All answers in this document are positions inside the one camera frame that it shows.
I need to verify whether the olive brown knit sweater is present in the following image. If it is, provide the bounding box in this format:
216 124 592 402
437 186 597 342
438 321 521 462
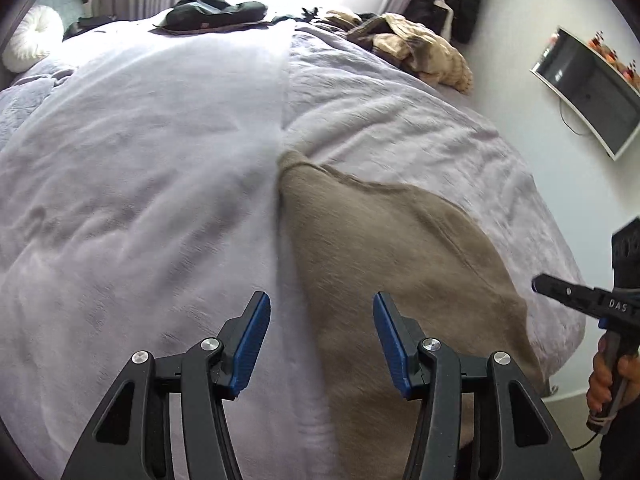
279 152 547 479

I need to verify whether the yellow striped clothes pile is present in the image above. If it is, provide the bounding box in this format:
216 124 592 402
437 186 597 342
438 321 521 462
312 11 474 94

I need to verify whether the operator right hand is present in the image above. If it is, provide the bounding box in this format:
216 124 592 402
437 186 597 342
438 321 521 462
586 336 640 413

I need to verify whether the lavender fleece blanket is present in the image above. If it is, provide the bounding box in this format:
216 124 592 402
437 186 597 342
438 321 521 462
1 21 585 479

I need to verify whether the black hanging jacket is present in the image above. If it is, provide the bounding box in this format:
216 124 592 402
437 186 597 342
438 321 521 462
404 0 482 44

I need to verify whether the round white pleated cushion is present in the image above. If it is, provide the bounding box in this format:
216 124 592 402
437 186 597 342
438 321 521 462
1 4 65 74

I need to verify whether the black garment on bed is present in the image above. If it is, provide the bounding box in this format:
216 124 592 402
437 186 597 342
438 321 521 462
156 0 268 34

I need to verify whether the grey quilted headboard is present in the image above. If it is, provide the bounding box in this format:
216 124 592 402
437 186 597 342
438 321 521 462
38 0 86 29

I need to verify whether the wall mounted television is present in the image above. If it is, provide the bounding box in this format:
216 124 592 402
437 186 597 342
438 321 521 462
532 27 639 160

